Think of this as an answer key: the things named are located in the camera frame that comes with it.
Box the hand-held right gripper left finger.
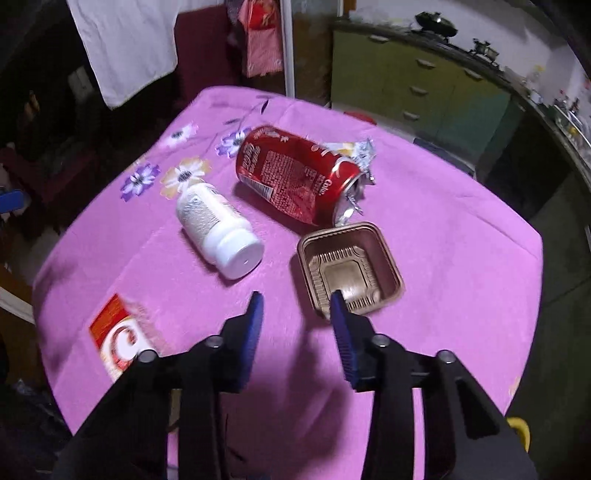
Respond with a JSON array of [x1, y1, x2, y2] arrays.
[[53, 291, 265, 480]]

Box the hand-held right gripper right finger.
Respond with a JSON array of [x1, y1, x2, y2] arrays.
[[330, 290, 539, 480]]

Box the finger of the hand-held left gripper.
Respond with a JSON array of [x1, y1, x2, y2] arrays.
[[0, 190, 24, 214]]

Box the brown plastic tray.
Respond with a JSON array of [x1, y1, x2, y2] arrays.
[[297, 222, 406, 319]]

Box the white pill bottle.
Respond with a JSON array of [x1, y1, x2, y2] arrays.
[[175, 182, 265, 281]]

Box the red and white box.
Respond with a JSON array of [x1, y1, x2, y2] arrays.
[[89, 293, 162, 384]]

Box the red soda can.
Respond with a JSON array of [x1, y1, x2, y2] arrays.
[[235, 124, 375, 227]]

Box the silver foil wrapper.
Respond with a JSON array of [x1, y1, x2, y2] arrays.
[[321, 137, 377, 185]]

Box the black yellow-rimmed trash bin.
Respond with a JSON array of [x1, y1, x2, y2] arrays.
[[506, 418, 532, 453]]

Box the pink floral tablecloth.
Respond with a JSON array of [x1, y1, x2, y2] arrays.
[[32, 87, 543, 480]]

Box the white hanging sheet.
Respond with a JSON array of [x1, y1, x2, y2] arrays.
[[67, 0, 178, 110]]

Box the maroon chair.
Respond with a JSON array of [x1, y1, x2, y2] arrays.
[[173, 7, 245, 100]]

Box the dark green base cabinets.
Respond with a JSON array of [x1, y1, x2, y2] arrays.
[[482, 99, 591, 222]]

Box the light green base cabinet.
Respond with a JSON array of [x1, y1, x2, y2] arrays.
[[330, 25, 513, 148]]

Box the glass sliding door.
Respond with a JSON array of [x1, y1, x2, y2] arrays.
[[279, 0, 342, 100]]

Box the pink checked apron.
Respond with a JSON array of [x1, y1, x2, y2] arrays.
[[238, 0, 284, 78]]

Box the steel pot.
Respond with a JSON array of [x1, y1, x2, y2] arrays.
[[471, 39, 499, 61]]

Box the black wok with lid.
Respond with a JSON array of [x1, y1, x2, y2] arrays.
[[414, 11, 459, 38]]

